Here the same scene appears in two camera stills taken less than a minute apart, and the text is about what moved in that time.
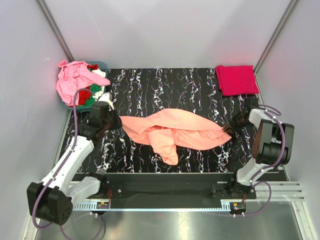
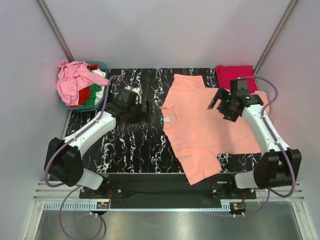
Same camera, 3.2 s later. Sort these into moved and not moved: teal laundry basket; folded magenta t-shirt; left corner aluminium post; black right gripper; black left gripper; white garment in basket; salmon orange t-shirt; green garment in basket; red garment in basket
Moved: black right gripper; salmon orange t-shirt; black left gripper
Not moved: white garment in basket; green garment in basket; left corner aluminium post; red garment in basket; teal laundry basket; folded magenta t-shirt
